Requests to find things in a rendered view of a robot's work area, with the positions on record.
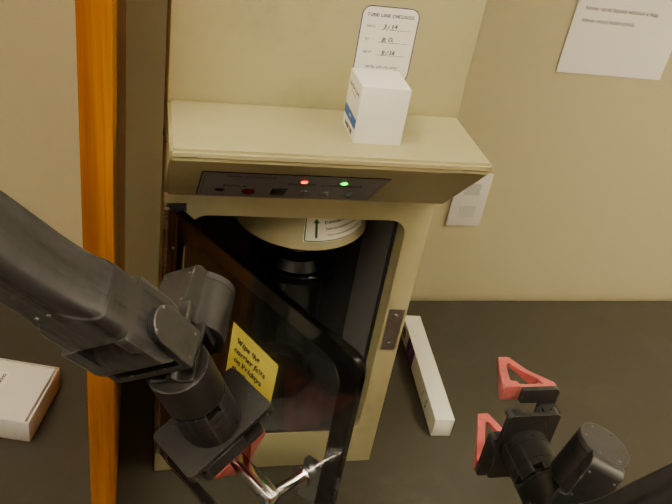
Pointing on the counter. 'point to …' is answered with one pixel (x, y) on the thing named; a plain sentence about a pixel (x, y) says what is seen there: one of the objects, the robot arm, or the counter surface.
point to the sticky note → (252, 362)
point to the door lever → (268, 493)
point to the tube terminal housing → (292, 30)
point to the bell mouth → (304, 231)
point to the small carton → (376, 106)
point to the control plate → (360, 187)
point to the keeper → (392, 328)
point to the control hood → (317, 150)
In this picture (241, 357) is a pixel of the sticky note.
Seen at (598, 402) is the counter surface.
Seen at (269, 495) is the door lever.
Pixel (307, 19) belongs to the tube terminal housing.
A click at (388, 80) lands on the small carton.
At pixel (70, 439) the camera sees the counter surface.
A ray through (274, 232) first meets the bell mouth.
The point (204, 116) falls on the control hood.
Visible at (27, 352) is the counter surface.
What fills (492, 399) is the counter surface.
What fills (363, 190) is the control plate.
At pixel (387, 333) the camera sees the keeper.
